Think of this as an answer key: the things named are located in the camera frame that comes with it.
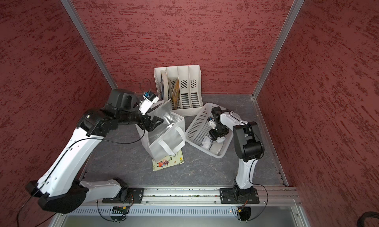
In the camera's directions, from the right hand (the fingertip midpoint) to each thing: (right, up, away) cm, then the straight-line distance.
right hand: (218, 138), depth 95 cm
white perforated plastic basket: (-12, +5, +5) cm, 14 cm away
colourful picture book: (-31, -12, -9) cm, 34 cm away
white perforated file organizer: (-19, +38, +23) cm, 49 cm away
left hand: (-35, +16, -30) cm, 48 cm away
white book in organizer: (-35, +34, -2) cm, 49 cm away
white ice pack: (-3, -4, -7) cm, 9 cm away
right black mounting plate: (+4, -25, -22) cm, 33 cm away
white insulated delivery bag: (-29, +5, -21) cm, 36 cm away
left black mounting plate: (-46, -25, -21) cm, 57 cm away
